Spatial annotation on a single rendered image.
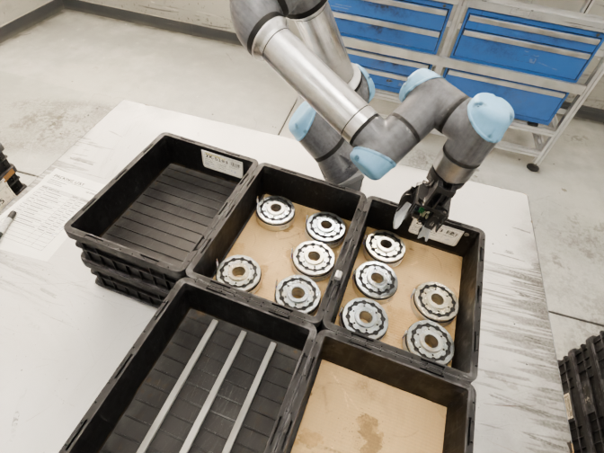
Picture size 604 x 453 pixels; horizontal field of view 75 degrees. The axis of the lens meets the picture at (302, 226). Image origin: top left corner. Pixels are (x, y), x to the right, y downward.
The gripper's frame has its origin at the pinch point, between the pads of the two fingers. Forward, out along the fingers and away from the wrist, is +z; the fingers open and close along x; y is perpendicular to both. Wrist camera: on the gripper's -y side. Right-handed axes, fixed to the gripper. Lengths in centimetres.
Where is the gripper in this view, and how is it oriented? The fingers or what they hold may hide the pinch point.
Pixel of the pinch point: (408, 226)
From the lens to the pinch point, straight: 95.7
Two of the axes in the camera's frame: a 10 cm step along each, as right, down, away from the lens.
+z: -2.1, 6.1, 7.6
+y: -3.3, 6.9, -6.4
